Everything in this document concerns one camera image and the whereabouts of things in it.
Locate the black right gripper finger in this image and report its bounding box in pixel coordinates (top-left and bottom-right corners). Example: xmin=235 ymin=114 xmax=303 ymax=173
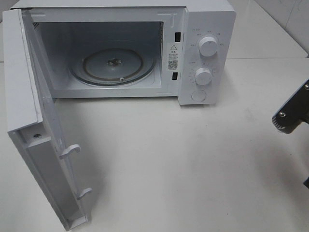
xmin=303 ymin=177 xmax=309 ymax=189

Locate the round white door button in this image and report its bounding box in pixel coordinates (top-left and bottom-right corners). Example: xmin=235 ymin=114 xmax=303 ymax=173
xmin=191 ymin=90 xmax=207 ymax=102

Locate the white microwave knob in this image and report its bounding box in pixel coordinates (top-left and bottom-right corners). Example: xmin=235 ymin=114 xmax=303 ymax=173
xmin=195 ymin=68 xmax=213 ymax=86
xmin=198 ymin=35 xmax=218 ymax=57

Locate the white microwave door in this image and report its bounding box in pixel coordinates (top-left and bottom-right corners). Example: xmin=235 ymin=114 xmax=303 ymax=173
xmin=3 ymin=9 xmax=92 ymax=231

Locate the white microwave oven body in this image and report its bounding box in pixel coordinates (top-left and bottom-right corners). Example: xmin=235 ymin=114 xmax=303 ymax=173
xmin=10 ymin=0 xmax=236 ymax=105

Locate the glass microwave turntable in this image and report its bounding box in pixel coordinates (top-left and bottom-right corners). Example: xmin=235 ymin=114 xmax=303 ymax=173
xmin=69 ymin=40 xmax=157 ymax=87

